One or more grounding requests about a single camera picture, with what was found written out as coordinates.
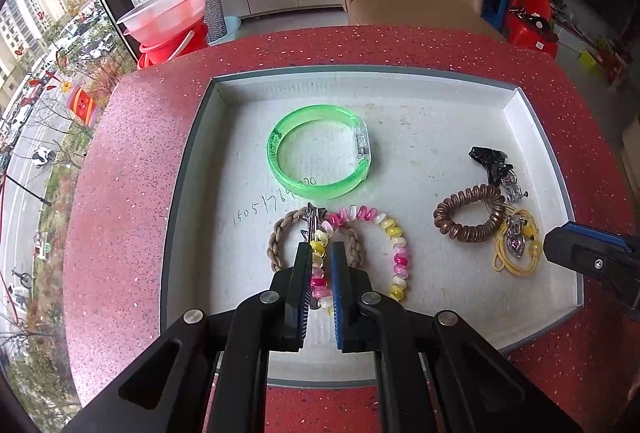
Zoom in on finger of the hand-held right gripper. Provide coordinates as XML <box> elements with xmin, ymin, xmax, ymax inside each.
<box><xmin>544</xmin><ymin>222</ymin><xmax>640</xmax><ymax>309</ymax></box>

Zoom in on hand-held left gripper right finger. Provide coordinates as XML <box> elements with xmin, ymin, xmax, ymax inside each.
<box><xmin>327</xmin><ymin>240</ymin><xmax>583</xmax><ymax>433</ymax></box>

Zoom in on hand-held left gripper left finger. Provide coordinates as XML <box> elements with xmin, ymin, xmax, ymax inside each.
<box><xmin>62</xmin><ymin>240</ymin><xmax>313</xmax><ymax>433</ymax></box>

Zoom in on beige braided hair tie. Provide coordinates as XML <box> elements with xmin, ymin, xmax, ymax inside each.
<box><xmin>269</xmin><ymin>208</ymin><xmax>362</xmax><ymax>274</ymax></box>

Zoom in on yellow elastic hair band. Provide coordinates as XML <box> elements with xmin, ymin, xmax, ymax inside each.
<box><xmin>492</xmin><ymin>209</ymin><xmax>543</xmax><ymax>278</ymax></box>

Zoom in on silver pendant with red stone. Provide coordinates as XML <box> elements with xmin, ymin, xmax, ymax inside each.
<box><xmin>505</xmin><ymin>218</ymin><xmax>527</xmax><ymax>259</ymax></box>

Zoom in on pink yellow spiral hair tie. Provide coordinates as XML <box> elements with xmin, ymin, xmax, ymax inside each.
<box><xmin>307</xmin><ymin>205</ymin><xmax>411</xmax><ymax>316</ymax></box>

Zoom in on silver star hair clip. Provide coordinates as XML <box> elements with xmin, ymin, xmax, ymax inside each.
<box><xmin>299</xmin><ymin>202</ymin><xmax>328</xmax><ymax>244</ymax></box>

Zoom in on silver charm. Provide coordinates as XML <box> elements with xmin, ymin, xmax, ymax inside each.
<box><xmin>500</xmin><ymin>173</ymin><xmax>531</xmax><ymax>204</ymax></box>

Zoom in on brown spiral hair tie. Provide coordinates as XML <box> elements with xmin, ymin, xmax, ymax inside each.
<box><xmin>432</xmin><ymin>184</ymin><xmax>507</xmax><ymax>244</ymax></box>

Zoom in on grey cardboard box tray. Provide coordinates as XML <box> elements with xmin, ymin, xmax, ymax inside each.
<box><xmin>160</xmin><ymin>65</ymin><xmax>585</xmax><ymax>386</ymax></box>

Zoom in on black hair claw clip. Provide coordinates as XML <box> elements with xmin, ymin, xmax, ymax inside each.
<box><xmin>468</xmin><ymin>145</ymin><xmax>513</xmax><ymax>184</ymax></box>

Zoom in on red plastic stool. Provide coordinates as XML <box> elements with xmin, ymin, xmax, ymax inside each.
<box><xmin>505</xmin><ymin>0</ymin><xmax>558</xmax><ymax>58</ymax></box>

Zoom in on red plastic bucket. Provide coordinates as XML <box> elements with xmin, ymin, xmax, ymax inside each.
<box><xmin>137</xmin><ymin>23</ymin><xmax>210</xmax><ymax>68</ymax></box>

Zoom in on lantern window sticker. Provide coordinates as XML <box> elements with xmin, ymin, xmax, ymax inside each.
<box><xmin>67</xmin><ymin>85</ymin><xmax>98</xmax><ymax>128</ymax></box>

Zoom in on grey roll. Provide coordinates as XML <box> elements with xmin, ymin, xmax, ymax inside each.
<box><xmin>204</xmin><ymin>0</ymin><xmax>228</xmax><ymax>42</ymax></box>

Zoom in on pink plastic basin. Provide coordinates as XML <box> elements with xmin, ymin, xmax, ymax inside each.
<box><xmin>116</xmin><ymin>0</ymin><xmax>211</xmax><ymax>44</ymax></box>

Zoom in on green translucent bracelet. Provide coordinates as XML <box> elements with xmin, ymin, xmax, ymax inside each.
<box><xmin>267</xmin><ymin>104</ymin><xmax>373</xmax><ymax>200</ymax></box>

